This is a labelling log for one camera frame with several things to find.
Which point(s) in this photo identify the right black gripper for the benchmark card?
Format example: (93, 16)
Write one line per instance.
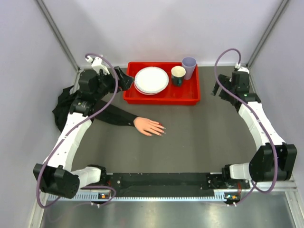
(223, 95)

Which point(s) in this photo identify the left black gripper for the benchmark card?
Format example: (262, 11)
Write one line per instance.
(124, 82)

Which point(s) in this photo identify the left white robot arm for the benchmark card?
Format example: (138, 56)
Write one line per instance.
(54, 176)

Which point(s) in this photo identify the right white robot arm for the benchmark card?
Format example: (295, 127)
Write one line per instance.
(273, 155)

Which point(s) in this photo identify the mannequin hand with nails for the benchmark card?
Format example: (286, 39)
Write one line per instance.
(148, 127)

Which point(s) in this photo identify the white paper plates stack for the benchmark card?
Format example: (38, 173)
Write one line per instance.
(151, 80)

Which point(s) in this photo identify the red plastic tray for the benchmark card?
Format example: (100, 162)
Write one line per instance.
(187, 94)

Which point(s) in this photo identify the lavender plastic cup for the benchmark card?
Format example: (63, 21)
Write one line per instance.
(189, 63)

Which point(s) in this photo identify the black sleeve cloth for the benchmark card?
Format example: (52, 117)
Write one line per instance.
(111, 115)

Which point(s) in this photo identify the dark green mug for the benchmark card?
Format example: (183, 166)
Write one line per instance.
(177, 75)

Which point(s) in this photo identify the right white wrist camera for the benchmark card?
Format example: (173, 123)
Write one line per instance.
(240, 68)

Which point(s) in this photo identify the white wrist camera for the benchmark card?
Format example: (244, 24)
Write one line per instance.
(240, 68)
(96, 64)

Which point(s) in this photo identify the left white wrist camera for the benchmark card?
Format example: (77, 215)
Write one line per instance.
(96, 64)

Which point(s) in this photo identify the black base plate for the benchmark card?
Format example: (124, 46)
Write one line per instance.
(198, 184)

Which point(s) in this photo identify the grey slotted cable duct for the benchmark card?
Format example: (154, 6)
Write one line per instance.
(104, 196)

